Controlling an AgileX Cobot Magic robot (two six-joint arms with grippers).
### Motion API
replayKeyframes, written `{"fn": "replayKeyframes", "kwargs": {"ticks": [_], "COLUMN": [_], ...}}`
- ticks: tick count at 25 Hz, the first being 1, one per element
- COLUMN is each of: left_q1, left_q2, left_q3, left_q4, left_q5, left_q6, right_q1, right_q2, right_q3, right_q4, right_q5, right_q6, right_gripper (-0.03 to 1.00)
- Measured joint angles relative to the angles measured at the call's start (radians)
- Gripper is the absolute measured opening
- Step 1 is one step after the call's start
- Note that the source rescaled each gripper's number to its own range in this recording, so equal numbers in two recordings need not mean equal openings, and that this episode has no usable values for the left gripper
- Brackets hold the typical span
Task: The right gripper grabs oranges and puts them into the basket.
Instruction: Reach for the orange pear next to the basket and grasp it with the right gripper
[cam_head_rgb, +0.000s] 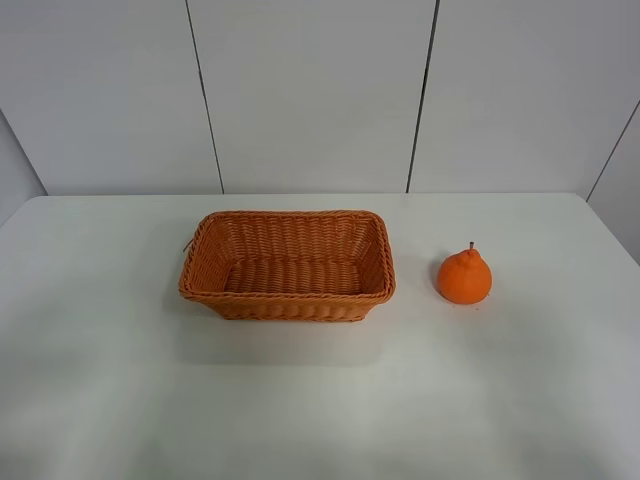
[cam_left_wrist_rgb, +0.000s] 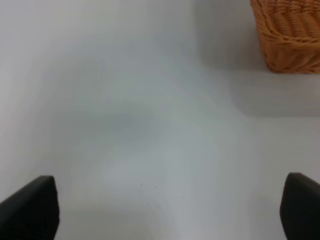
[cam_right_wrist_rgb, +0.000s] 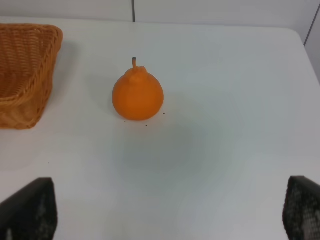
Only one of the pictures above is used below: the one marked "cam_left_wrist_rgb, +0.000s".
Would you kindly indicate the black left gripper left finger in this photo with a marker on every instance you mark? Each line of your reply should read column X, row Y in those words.
column 31, row 213

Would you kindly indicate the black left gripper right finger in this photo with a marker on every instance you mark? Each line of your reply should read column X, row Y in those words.
column 300, row 207

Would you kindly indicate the orange wicker basket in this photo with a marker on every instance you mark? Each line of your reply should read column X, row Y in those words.
column 289, row 34

